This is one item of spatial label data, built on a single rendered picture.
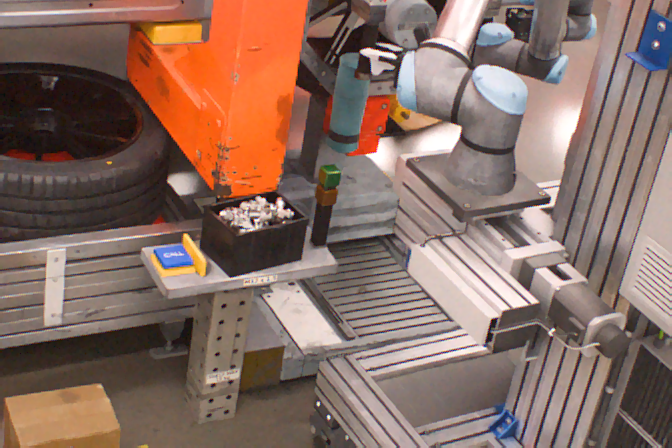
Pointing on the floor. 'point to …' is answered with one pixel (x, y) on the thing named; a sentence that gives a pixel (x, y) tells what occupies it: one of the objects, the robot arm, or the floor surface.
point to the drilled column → (217, 353)
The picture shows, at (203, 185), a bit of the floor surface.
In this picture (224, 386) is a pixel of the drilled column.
